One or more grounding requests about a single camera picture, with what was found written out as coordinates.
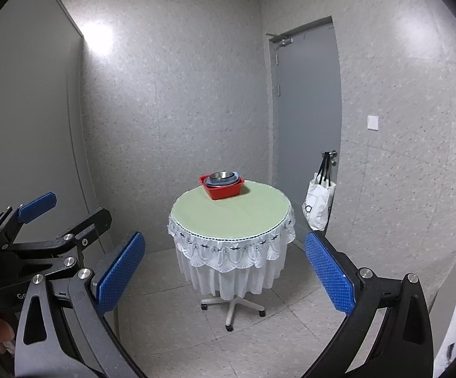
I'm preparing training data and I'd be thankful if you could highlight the blue square plastic bowl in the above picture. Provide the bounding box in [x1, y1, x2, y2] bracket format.
[204, 171, 241, 188]

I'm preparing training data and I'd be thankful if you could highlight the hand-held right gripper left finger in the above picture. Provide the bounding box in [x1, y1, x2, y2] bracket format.
[14, 232, 146, 378]

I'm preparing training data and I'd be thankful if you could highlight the white wheeled table base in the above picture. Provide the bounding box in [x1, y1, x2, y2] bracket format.
[200, 297, 267, 332]

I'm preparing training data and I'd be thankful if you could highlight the metal door closer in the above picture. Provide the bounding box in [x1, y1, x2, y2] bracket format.
[266, 33, 295, 47]

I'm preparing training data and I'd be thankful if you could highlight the large steel bowl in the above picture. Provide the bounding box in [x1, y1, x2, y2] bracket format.
[208, 170, 239, 184]

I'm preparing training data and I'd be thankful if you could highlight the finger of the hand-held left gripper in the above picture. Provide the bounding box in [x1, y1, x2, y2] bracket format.
[57, 207, 112, 269]
[0, 192, 57, 250]

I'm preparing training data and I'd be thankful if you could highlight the person's left hand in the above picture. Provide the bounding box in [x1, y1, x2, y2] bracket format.
[0, 317, 16, 357]

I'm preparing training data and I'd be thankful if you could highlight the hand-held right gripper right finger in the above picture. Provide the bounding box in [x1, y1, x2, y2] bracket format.
[302, 230, 435, 378]

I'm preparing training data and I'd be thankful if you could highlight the grey door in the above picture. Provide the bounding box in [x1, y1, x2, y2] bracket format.
[267, 16, 342, 231]

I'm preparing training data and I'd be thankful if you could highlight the red plastic basin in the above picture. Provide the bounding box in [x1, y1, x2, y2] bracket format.
[199, 175, 245, 201]

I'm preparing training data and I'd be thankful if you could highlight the white tote bag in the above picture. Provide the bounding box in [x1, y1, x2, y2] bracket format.
[302, 152, 336, 232]

